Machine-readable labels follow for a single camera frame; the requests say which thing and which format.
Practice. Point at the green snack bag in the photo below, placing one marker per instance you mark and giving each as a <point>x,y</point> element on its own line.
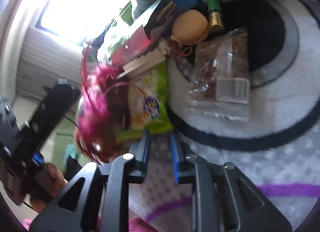
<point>147,97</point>

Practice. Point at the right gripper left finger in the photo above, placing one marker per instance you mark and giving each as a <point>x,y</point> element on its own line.
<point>141,151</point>

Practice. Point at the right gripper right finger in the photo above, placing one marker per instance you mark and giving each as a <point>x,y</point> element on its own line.
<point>182,169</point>

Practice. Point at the green gold bottle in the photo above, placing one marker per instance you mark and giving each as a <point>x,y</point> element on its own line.
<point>215,16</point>

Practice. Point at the clear packet brown contents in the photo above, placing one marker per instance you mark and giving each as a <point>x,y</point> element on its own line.
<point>220,83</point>

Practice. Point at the person's left hand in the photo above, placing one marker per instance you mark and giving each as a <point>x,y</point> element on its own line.
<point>46,184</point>

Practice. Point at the pink feather toy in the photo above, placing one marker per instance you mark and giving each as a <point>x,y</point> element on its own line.
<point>103,109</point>

